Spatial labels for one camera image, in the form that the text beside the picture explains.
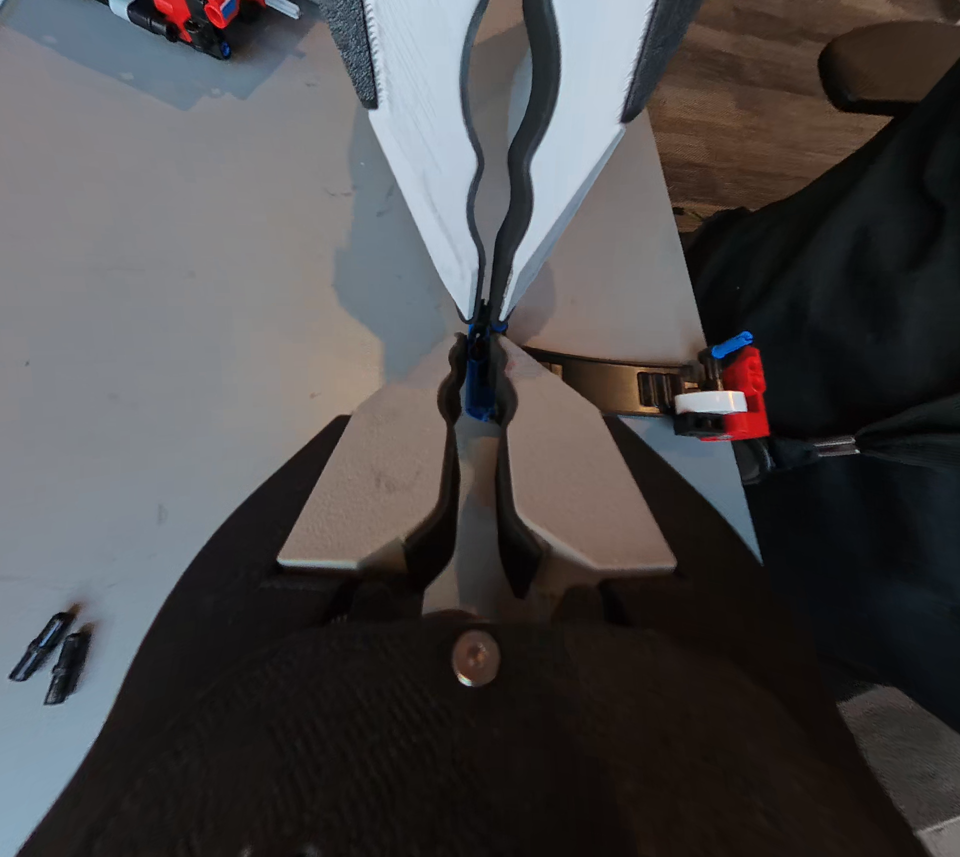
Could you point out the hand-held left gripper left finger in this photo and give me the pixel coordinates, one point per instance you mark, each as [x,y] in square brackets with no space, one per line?
[367,489]

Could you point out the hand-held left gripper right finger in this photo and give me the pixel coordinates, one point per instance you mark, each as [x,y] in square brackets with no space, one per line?
[585,489]

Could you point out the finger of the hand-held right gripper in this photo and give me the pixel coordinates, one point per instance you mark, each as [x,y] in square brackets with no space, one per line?
[420,47]
[592,47]

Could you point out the black red toy brick assembly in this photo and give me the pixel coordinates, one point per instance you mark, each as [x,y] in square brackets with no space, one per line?
[600,384]

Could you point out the blue toy brick pin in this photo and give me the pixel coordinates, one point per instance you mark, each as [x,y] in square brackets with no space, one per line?
[478,384]

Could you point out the grey desk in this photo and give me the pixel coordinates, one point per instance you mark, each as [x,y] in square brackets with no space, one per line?
[187,272]

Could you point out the black chair armrest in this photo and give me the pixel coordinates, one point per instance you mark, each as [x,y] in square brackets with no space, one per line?
[877,69]

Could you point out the black toy brick pin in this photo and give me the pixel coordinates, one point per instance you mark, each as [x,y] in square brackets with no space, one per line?
[67,666]
[41,647]

